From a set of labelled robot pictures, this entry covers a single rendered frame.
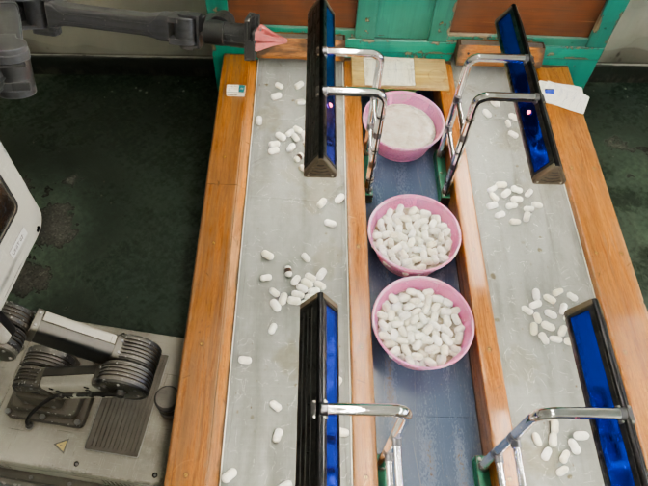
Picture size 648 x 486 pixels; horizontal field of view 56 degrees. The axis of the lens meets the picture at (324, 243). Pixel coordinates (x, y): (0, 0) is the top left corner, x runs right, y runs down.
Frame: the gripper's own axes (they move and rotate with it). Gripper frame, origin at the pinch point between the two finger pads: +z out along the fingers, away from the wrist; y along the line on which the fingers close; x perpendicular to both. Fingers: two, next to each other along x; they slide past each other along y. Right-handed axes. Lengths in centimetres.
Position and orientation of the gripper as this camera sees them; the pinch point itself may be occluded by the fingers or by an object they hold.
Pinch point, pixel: (283, 40)
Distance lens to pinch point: 158.5
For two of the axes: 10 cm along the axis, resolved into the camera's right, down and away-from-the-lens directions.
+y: -0.8, 8.0, 6.0
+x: -1.1, 5.9, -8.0
